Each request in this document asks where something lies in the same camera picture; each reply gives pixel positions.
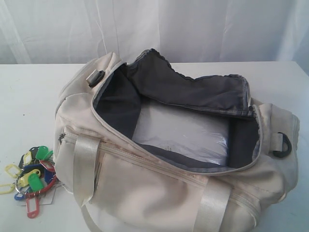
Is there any cream duffel bag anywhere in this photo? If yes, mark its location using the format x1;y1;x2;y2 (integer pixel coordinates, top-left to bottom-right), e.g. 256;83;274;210
54;49;299;232

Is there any colourful key tag bunch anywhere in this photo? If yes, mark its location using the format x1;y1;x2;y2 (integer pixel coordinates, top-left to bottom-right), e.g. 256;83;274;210
0;145;58;219

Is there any clear plastic packet in bag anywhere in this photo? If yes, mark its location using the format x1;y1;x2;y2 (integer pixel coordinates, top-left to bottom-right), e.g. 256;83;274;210
133;101;229;165

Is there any white brand hang tag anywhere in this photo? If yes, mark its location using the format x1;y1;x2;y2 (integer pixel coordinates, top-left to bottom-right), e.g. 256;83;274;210
39;184;62;205

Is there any white backdrop curtain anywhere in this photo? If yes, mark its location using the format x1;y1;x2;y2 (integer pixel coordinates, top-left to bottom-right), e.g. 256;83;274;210
0;0;309;66

